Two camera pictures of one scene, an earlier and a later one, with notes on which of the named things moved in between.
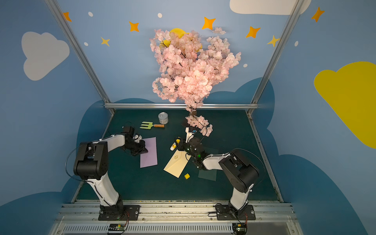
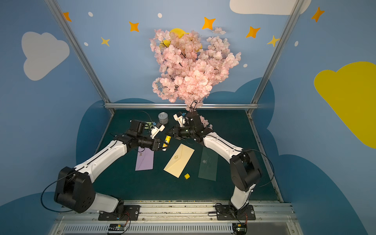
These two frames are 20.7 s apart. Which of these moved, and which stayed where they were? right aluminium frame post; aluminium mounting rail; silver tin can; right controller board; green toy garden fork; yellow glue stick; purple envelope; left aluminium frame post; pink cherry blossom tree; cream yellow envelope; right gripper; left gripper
Moved: right gripper; yellow glue stick; left gripper; purple envelope
Stayed: right aluminium frame post; aluminium mounting rail; cream yellow envelope; left aluminium frame post; silver tin can; right controller board; green toy garden fork; pink cherry blossom tree
